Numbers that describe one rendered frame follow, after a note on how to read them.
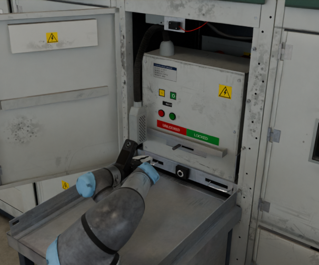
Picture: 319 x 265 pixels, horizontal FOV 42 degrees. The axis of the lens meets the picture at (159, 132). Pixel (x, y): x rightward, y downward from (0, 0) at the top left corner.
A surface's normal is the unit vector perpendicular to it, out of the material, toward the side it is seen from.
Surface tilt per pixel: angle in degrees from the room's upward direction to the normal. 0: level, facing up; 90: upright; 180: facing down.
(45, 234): 0
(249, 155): 90
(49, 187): 90
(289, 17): 90
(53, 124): 90
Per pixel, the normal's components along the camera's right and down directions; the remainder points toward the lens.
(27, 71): 0.43, 0.38
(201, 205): 0.01, -0.91
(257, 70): -0.60, 0.33
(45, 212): 0.80, 0.26
